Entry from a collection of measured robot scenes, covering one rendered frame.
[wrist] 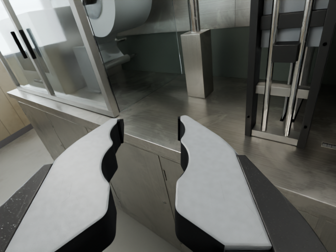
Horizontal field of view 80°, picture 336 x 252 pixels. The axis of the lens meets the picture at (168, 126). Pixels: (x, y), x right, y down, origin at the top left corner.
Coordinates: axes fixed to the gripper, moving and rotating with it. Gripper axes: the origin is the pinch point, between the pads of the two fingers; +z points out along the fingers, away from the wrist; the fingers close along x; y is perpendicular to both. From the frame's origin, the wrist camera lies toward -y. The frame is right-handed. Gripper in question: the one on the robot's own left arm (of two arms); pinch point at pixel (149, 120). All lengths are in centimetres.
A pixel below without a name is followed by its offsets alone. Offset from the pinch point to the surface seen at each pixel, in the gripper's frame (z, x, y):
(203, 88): 72, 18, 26
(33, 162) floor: 169, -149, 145
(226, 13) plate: 93, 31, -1
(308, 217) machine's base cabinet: 18, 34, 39
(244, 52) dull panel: 88, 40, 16
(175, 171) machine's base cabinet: 43, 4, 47
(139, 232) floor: 69, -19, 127
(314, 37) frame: 35.3, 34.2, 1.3
